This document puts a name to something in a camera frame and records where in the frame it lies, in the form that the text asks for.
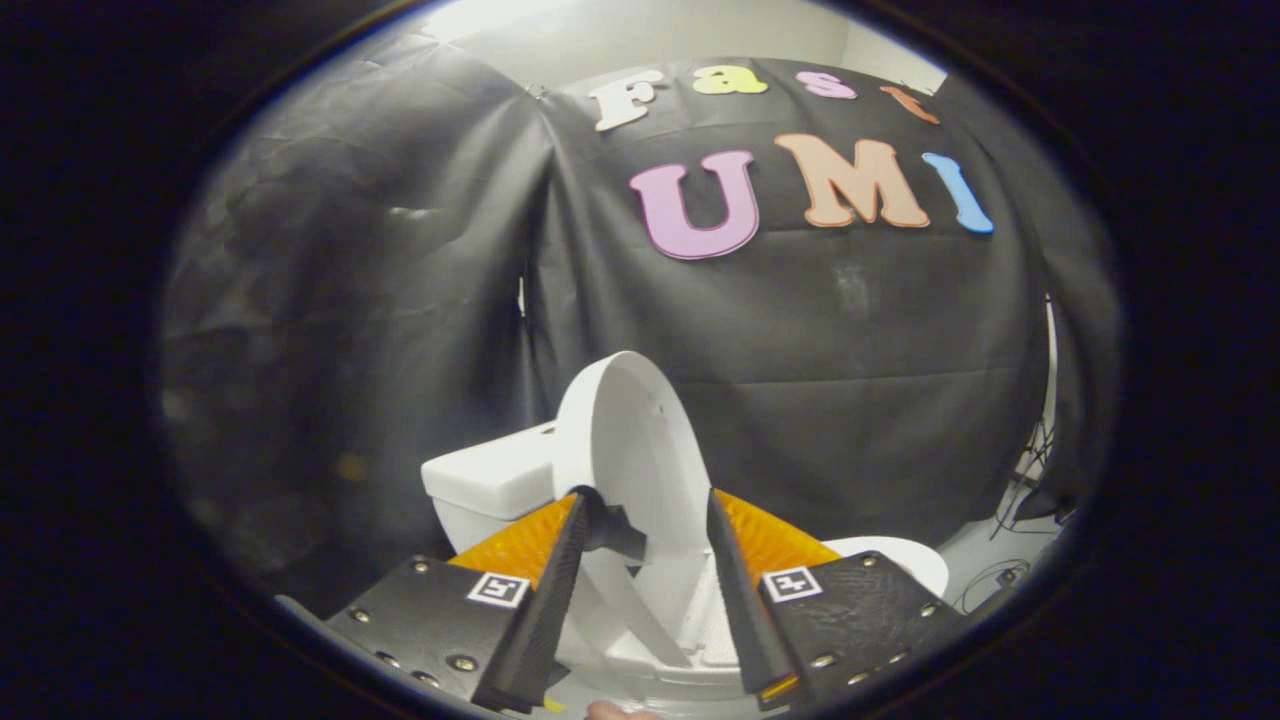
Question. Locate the dark grey lid pull tab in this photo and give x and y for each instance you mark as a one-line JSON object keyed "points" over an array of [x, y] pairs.
{"points": [[615, 530]]}

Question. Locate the white toilet bowl with seat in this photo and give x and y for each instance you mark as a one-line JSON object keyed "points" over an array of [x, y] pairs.
{"points": [[900, 560]]}

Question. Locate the black light stand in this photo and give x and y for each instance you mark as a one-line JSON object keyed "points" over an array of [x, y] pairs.
{"points": [[1030, 470]]}

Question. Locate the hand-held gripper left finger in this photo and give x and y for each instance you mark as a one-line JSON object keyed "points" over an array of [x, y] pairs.
{"points": [[540, 620]]}

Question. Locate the white toilet tank cover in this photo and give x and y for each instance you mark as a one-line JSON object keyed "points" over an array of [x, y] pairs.
{"points": [[490, 470]]}

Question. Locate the black backdrop cloth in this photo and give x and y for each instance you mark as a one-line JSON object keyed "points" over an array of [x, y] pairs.
{"points": [[800, 330]]}

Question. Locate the white toilet lid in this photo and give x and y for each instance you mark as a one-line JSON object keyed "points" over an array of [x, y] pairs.
{"points": [[640, 440]]}

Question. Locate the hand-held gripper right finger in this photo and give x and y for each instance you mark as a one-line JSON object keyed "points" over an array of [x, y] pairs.
{"points": [[745, 610]]}

